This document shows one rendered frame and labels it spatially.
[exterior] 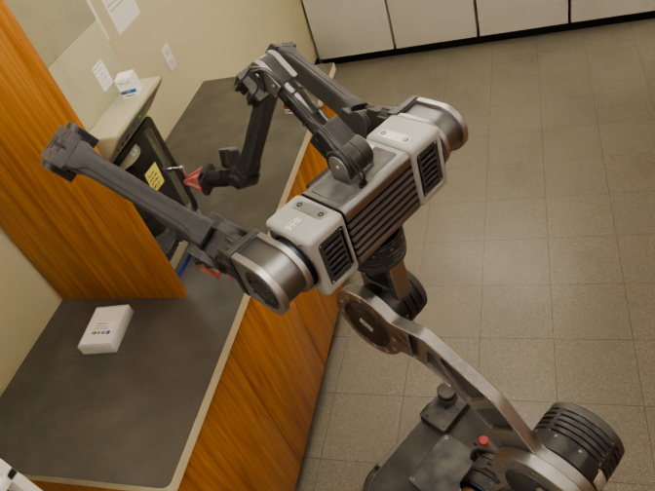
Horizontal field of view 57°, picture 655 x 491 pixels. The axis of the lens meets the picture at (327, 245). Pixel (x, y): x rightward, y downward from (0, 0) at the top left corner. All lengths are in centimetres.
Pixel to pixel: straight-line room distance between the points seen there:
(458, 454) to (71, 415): 124
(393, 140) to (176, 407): 94
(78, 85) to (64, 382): 88
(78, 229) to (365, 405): 140
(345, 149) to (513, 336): 178
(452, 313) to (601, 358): 66
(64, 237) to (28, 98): 51
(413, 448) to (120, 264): 118
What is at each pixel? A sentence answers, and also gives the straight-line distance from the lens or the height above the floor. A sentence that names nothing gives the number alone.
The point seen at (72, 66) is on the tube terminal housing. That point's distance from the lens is 185.
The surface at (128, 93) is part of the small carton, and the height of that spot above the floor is 153.
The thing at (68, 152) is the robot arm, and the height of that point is 172.
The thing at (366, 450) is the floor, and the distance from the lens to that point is 258.
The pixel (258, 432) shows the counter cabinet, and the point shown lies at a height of 52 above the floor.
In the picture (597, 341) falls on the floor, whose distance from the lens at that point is 279.
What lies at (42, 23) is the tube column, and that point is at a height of 180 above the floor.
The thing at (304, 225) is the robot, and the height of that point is 153.
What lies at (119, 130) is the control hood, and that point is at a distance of 178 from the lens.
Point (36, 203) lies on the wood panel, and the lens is 197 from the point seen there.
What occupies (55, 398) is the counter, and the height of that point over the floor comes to 94.
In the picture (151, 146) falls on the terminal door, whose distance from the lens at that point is 206.
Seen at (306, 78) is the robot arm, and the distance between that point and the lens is 164.
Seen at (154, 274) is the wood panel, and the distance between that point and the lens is 198.
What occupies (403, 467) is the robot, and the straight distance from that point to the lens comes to 225.
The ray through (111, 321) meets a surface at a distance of 205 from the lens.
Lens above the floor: 224
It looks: 42 degrees down
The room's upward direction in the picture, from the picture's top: 20 degrees counter-clockwise
